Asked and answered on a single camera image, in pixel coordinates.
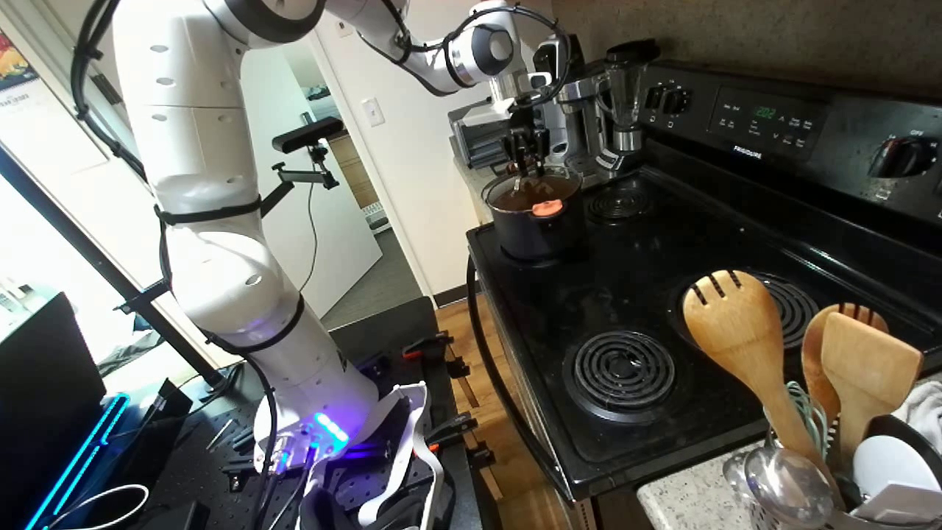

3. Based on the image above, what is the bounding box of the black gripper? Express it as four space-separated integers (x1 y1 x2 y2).
504 102 550 165

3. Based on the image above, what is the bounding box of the glass pot lid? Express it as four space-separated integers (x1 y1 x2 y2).
483 174 578 211

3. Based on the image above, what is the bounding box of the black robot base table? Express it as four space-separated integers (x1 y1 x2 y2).
138 297 500 530

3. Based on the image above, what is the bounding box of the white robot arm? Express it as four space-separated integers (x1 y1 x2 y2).
74 0 517 474

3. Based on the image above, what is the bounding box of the dark pot copper interior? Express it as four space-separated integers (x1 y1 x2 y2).
483 190 578 262

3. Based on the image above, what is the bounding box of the toaster oven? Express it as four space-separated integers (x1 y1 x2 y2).
448 100 507 168

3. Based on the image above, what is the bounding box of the silver black blender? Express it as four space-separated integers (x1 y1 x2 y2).
529 37 660 183

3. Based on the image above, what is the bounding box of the slotted wooden spoon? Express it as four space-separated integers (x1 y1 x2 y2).
681 267 818 459

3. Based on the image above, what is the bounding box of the black electric stove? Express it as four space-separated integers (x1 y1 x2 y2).
469 63 942 501

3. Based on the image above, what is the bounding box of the wooden fork spoon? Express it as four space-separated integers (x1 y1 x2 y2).
800 302 888 418

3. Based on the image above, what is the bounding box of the wooden spatula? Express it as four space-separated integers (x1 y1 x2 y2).
822 312 922 459

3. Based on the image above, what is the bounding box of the metal utensil holder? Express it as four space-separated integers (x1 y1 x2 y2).
720 439 851 530

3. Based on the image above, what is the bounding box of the blue black case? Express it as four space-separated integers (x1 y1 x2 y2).
0 292 192 530

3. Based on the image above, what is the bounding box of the black camera on stand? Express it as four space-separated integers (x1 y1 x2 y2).
258 118 345 214

